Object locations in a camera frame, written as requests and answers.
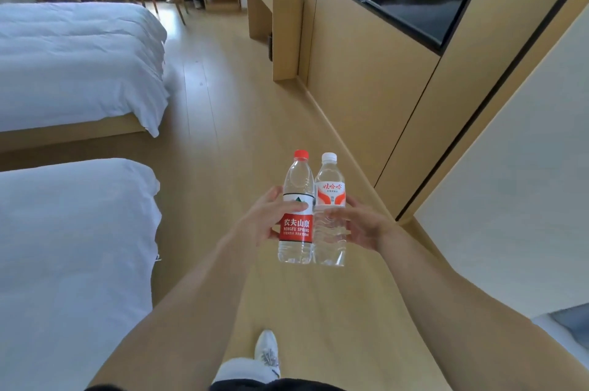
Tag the white sneaker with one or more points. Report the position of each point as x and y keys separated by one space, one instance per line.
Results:
x=268 y=349

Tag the person's left hand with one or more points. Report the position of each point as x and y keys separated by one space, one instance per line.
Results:
x=262 y=220

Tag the person's right hand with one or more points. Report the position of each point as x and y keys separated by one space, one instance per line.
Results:
x=368 y=229

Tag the black t-shirt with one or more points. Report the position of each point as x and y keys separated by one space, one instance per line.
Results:
x=276 y=385

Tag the light denim shorts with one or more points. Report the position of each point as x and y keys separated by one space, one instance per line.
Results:
x=239 y=370

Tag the person's left forearm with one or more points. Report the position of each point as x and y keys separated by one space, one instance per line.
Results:
x=184 y=312

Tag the red cap water bottle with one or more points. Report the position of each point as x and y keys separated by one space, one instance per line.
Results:
x=297 y=229

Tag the white cap water bottle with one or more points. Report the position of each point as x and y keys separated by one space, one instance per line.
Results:
x=329 y=183

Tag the person's right forearm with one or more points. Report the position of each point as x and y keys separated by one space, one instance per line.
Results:
x=460 y=321

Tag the white bed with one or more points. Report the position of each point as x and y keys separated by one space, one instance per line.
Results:
x=69 y=266
x=69 y=64

